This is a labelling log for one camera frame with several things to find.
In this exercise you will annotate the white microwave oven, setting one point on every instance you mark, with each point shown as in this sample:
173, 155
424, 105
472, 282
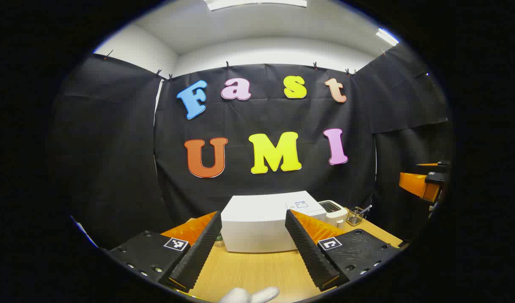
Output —
257, 223

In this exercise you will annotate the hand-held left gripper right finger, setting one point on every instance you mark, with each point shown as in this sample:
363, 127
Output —
310, 252

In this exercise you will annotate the white rounded object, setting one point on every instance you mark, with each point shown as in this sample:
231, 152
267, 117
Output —
249, 296

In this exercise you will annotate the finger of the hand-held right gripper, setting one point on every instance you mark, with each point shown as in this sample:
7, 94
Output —
417, 185

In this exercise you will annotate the black backdrop cloth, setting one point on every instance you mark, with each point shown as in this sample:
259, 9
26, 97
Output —
261, 118

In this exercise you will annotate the metal utensil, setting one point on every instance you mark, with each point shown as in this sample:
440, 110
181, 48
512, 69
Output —
366, 209

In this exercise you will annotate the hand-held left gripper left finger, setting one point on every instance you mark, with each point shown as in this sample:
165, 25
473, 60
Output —
200, 252

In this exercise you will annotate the ceiling light panel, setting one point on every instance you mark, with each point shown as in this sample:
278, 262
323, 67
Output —
387, 37
257, 3

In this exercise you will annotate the white toaster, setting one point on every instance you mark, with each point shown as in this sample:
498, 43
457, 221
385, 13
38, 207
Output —
335, 215

